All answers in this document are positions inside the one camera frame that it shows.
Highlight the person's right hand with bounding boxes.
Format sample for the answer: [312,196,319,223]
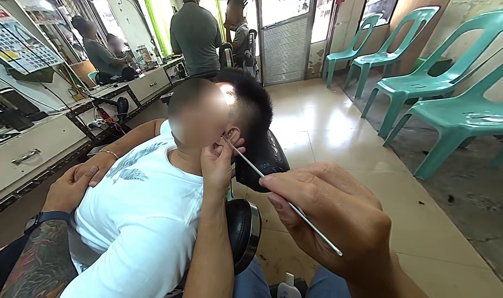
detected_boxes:
[259,162,393,287]

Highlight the person's left hand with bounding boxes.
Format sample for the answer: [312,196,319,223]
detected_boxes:
[200,134,246,204]

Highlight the thin silver metal ear pick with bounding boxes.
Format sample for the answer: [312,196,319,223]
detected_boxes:
[222,135,343,257]

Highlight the person's left forearm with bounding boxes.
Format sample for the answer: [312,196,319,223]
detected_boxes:
[183,195,235,298]

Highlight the person's right forearm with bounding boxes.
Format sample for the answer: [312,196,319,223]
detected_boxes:
[345,249,433,298]

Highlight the black chair headrest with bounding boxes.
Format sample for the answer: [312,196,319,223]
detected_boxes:
[235,129,291,194]

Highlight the black padded chair armrest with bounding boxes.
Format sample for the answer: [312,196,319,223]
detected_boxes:
[225,199,262,276]

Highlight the white plastic bottle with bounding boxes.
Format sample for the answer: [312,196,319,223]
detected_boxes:
[277,272,302,298]

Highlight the person's legs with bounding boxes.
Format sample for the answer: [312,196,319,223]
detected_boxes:
[234,256,352,298]

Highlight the black barber chair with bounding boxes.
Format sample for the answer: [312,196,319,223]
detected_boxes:
[219,29,259,79]

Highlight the white printed t-shirt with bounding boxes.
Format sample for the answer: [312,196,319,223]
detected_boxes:
[60,119,204,298]

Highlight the black hair dryer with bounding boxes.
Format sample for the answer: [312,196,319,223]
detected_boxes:
[92,96,129,126]

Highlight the green plastic chair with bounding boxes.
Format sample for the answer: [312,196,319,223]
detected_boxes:
[345,6,440,99]
[361,9,503,139]
[383,47,503,180]
[323,13,383,89]

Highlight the door with louvred panel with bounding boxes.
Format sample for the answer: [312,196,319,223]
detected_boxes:
[258,0,317,87]

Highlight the bright green curtain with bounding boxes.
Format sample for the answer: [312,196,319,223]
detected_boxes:
[138,0,173,58]

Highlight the framed glass pane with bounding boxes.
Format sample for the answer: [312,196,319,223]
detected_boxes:
[359,0,399,29]

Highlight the long counter with drawers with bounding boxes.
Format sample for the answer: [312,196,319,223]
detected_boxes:
[0,55,186,222]

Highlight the dark wristwatch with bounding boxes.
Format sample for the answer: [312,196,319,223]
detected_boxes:
[24,211,71,235]

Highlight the large wall mirror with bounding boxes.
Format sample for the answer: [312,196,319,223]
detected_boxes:
[20,0,165,87]

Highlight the wall calendar poster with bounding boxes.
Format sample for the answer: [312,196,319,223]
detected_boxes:
[0,0,65,75]

